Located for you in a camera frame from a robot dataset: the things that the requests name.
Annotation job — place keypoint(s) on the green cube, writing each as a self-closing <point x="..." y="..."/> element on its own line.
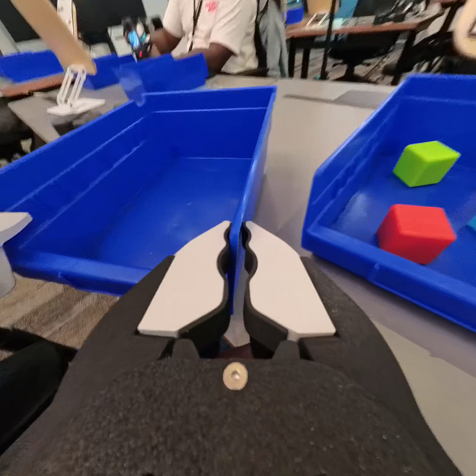
<point x="425" y="163"/>

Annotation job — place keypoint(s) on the black monitor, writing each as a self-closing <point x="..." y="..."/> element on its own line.
<point x="111" y="15"/>

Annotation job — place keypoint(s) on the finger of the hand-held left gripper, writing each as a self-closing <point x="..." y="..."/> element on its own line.
<point x="9" y="227"/>

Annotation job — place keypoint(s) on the blue plastic bin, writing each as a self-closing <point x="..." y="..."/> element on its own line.
<point x="353" y="230"/>
<point x="29" y="65"/>
<point x="167" y="72"/>
<point x="130" y="193"/>

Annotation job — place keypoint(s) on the grey desk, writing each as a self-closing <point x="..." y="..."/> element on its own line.
<point x="293" y="148"/>

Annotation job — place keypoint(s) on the white paper strip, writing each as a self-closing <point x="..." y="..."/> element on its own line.
<point x="68" y="15"/>

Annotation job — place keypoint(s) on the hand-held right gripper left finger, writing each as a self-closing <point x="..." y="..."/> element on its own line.
<point x="193" y="290"/>

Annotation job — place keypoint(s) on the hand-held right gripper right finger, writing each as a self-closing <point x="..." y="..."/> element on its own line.
<point x="284" y="293"/>

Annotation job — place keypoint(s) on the wooden side table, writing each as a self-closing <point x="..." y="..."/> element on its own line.
<point x="353" y="26"/>

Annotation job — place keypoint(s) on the light blue cube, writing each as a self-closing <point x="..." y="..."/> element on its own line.
<point x="472" y="224"/>

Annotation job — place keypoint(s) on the red cube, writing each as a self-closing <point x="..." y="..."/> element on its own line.
<point x="416" y="232"/>

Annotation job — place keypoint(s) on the grey jacket on chair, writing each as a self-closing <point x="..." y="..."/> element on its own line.
<point x="273" y="37"/>

